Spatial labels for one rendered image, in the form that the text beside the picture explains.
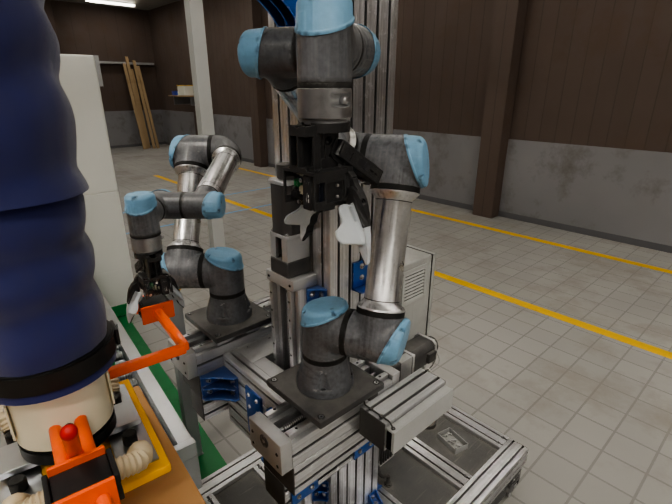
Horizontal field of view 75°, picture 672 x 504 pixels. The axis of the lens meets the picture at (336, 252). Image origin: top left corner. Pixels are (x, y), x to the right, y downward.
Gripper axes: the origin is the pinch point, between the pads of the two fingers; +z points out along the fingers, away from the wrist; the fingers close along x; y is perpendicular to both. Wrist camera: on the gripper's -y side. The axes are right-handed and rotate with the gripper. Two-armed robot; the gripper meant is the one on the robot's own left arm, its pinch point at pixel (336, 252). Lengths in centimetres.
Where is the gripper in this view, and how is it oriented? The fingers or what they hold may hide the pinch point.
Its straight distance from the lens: 69.8
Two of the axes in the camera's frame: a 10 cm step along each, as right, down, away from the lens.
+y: -7.4, 2.4, -6.3
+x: 6.8, 2.6, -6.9
